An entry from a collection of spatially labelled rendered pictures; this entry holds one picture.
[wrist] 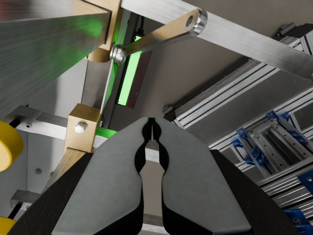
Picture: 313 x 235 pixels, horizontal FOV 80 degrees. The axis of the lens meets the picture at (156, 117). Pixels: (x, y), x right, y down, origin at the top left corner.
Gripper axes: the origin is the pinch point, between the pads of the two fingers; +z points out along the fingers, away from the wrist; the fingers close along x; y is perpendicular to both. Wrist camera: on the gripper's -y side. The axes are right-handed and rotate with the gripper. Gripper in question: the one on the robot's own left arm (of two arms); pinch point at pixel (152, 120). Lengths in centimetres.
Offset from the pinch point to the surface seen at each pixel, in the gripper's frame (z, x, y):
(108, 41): 13.7, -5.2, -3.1
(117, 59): 15.0, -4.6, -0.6
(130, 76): 30.5, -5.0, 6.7
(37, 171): 38, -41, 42
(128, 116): 101, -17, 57
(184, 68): 101, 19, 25
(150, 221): 19.5, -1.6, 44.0
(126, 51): 11.8, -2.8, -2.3
